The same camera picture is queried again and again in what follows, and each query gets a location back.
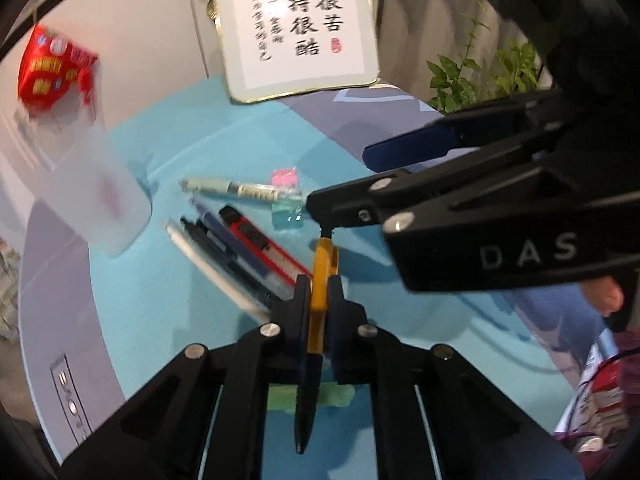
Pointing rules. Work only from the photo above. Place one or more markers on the pink eraser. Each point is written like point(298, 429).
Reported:
point(284, 176)

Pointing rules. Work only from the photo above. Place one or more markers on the white pen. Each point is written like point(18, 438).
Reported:
point(210, 270)

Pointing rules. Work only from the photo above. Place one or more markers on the green potted plant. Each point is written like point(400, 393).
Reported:
point(450, 80)

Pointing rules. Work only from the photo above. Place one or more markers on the red white carton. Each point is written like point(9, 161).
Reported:
point(602, 395)

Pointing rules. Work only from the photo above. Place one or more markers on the grey-green labelled pen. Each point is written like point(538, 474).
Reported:
point(215, 185)

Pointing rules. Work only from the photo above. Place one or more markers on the person's right hand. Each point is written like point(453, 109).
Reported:
point(602, 296)

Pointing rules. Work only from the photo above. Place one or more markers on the yellow and black pen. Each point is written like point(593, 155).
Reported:
point(318, 310)

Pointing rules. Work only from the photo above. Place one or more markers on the red utility knife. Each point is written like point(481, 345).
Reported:
point(255, 240)

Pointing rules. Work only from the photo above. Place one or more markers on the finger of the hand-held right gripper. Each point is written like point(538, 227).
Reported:
point(410, 147)
point(350, 205)

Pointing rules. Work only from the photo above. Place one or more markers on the red pyramid hanging ornament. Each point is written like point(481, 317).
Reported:
point(50, 65)

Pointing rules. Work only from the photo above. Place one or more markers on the light green eraser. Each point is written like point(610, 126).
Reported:
point(337, 395)

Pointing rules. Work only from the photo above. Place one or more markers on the teal printed desk mat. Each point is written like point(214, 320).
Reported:
point(425, 320)

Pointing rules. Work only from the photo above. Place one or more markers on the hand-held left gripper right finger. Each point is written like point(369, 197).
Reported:
point(333, 320)

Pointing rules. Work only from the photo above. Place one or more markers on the blue pen with clear cap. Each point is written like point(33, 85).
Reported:
point(220, 230)

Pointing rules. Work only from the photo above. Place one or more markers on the white calligraphy plaque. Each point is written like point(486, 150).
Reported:
point(300, 35)

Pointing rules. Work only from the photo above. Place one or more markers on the frosted plastic cup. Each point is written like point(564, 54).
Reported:
point(90, 195)

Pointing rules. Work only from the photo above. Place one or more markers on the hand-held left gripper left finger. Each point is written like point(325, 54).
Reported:
point(304, 310)

